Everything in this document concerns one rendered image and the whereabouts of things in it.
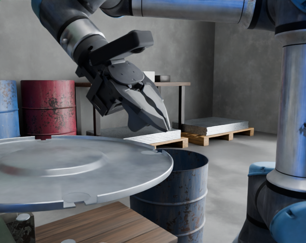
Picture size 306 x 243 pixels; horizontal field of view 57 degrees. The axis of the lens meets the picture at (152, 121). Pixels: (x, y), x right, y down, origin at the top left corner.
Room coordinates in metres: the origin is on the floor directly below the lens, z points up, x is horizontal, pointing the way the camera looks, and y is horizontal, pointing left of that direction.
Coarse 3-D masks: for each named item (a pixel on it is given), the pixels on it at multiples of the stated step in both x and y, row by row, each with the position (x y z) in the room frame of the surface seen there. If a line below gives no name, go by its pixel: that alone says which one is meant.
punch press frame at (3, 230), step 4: (0, 216) 0.46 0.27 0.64; (0, 220) 0.45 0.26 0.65; (0, 224) 0.43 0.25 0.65; (4, 224) 0.43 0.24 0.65; (0, 228) 0.42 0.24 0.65; (4, 228) 0.42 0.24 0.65; (0, 232) 0.41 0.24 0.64; (4, 232) 0.41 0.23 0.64; (8, 232) 0.41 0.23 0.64; (0, 236) 0.40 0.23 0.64; (4, 236) 0.40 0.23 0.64; (8, 236) 0.40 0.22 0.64; (12, 236) 0.40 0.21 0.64; (0, 240) 0.39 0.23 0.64; (4, 240) 0.39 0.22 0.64; (8, 240) 0.39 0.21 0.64; (12, 240) 0.39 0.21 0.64
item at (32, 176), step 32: (0, 160) 0.31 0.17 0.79; (32, 160) 0.31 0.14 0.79; (64, 160) 0.31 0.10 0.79; (96, 160) 0.32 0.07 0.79; (128, 160) 0.35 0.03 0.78; (160, 160) 0.35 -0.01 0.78; (0, 192) 0.23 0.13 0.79; (32, 192) 0.23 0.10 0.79; (64, 192) 0.23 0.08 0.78; (96, 192) 0.23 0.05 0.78; (128, 192) 0.23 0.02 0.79
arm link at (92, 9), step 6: (78, 0) 0.53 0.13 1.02; (84, 0) 0.54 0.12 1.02; (90, 0) 0.54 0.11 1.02; (96, 0) 0.55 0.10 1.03; (102, 0) 0.56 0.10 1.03; (108, 0) 0.59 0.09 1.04; (114, 0) 0.61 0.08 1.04; (84, 6) 0.54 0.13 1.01; (90, 6) 0.55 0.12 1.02; (96, 6) 0.56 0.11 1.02; (102, 6) 0.62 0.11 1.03; (108, 6) 0.62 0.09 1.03; (90, 12) 0.56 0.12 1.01
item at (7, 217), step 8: (8, 216) 0.48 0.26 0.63; (16, 216) 0.49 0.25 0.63; (32, 216) 0.51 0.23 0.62; (8, 224) 0.49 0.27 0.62; (16, 224) 0.50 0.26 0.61; (24, 224) 0.50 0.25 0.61; (32, 224) 0.51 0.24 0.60; (16, 232) 0.49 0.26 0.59; (24, 232) 0.50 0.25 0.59; (32, 232) 0.51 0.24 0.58; (16, 240) 0.49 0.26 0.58; (24, 240) 0.50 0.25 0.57; (32, 240) 0.51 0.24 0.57
